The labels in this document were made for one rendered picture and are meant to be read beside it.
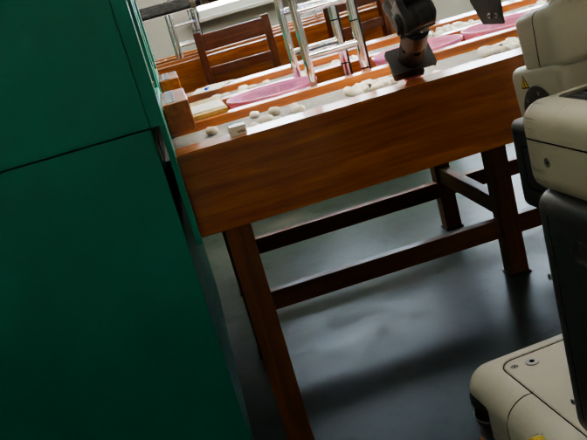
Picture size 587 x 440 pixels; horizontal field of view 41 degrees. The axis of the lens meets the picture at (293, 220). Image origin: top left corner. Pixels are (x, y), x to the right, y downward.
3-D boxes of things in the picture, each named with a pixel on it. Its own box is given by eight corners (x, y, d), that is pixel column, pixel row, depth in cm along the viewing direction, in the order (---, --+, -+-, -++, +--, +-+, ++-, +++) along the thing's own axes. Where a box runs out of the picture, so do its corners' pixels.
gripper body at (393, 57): (383, 57, 178) (385, 37, 171) (425, 44, 179) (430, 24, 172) (393, 79, 176) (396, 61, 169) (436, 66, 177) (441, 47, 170)
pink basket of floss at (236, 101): (342, 103, 229) (334, 71, 227) (287, 130, 210) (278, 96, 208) (273, 113, 246) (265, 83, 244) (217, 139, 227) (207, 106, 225)
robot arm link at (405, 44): (410, 40, 164) (434, 30, 165) (395, 16, 166) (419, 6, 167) (406, 59, 170) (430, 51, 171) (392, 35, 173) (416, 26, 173)
